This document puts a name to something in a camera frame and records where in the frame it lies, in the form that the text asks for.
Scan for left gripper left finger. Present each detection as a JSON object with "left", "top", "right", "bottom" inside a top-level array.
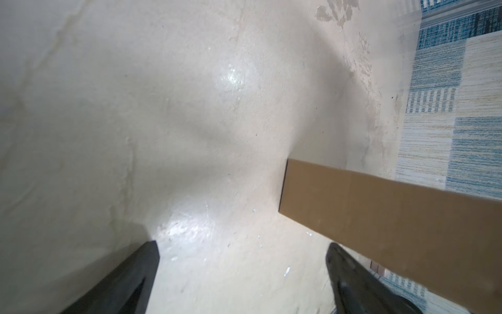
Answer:
[{"left": 62, "top": 241, "right": 159, "bottom": 313}]

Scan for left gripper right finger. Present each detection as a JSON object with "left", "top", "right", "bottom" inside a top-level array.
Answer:
[{"left": 326, "top": 242, "right": 422, "bottom": 314}]

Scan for brown cardboard box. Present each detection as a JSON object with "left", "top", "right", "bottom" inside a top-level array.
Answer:
[{"left": 279, "top": 159, "right": 501, "bottom": 313}]

